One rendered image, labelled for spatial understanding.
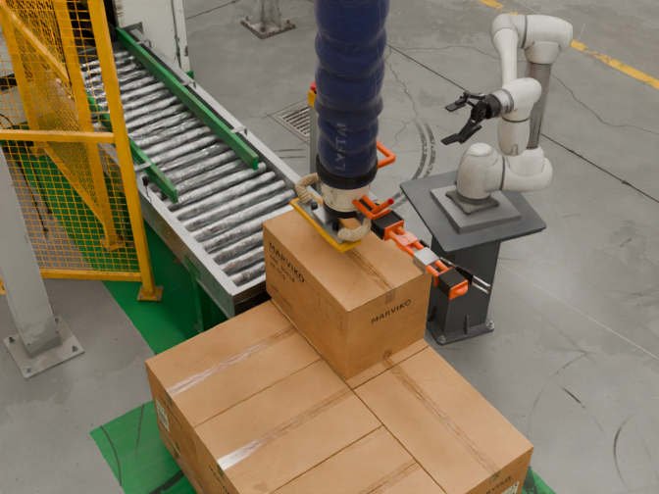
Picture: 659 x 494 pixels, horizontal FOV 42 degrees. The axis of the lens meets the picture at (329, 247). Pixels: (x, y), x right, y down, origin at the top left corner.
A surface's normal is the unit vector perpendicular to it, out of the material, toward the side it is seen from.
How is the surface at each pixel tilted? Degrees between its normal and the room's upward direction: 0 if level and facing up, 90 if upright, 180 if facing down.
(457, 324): 90
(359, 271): 0
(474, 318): 90
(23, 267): 90
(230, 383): 0
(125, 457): 0
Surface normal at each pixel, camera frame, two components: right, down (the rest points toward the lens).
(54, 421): 0.01, -0.73
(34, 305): 0.58, 0.56
